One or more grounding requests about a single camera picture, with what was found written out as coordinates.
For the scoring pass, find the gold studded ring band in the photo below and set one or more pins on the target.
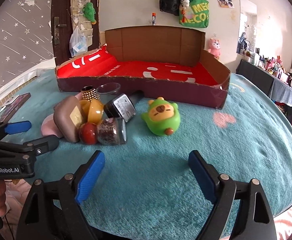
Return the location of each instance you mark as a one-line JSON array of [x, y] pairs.
[[89, 93]]

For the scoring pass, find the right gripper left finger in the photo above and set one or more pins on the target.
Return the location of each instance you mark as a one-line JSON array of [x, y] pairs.
[[52, 209]]

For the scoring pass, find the teal fluffy blanket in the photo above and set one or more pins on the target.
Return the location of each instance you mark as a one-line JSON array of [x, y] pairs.
[[147, 190]]

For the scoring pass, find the glittery dark jar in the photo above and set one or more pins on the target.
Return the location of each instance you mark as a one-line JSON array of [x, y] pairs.
[[112, 131]]

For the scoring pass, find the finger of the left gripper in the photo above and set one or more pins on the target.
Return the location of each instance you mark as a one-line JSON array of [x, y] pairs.
[[34, 147], [13, 128]]

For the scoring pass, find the amber disc lid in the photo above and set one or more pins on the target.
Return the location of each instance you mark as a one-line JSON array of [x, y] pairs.
[[96, 110]]

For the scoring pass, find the smartphone showing video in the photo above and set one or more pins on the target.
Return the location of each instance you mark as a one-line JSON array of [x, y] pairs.
[[12, 106]]

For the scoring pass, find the taupe square compact case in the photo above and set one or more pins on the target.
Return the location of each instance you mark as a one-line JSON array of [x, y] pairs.
[[69, 116]]

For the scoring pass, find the hanging fabric organizer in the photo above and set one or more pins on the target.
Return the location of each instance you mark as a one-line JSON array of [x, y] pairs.
[[79, 20]]

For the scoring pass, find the clear glass cup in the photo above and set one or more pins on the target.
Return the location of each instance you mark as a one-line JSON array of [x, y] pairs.
[[111, 88]]

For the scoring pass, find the pink earbuds case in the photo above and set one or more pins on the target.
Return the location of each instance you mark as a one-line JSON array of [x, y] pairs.
[[49, 127]]

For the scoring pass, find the amber ring dish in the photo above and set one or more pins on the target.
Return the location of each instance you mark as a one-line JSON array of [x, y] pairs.
[[85, 105]]

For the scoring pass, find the green capybara squishy toy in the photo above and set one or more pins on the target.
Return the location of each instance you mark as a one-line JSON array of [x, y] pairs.
[[162, 117]]

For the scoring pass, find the orange capped tube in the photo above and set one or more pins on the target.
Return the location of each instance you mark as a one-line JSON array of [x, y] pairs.
[[153, 18]]

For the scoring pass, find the brass door handle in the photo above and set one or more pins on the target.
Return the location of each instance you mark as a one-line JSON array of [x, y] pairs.
[[56, 30]]

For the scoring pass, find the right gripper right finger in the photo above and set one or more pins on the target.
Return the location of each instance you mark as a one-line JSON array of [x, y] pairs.
[[254, 219]]

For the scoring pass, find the pink plush on wall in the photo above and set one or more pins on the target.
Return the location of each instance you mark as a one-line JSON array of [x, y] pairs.
[[214, 48]]

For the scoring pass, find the cluttered side table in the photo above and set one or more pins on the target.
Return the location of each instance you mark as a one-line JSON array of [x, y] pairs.
[[274, 88]]

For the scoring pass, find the small white plush charm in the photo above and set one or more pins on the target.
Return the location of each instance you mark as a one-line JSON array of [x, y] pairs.
[[184, 4]]

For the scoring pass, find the green tote bag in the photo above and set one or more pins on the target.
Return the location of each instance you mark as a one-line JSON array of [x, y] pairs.
[[196, 16]]

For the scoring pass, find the white plastic bag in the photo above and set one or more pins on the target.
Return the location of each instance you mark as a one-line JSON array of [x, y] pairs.
[[78, 44]]

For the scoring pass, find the green crocodile plush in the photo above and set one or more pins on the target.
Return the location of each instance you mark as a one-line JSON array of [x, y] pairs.
[[89, 12]]

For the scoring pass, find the cardboard tray red lining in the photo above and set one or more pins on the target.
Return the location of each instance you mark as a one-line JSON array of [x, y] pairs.
[[165, 61]]

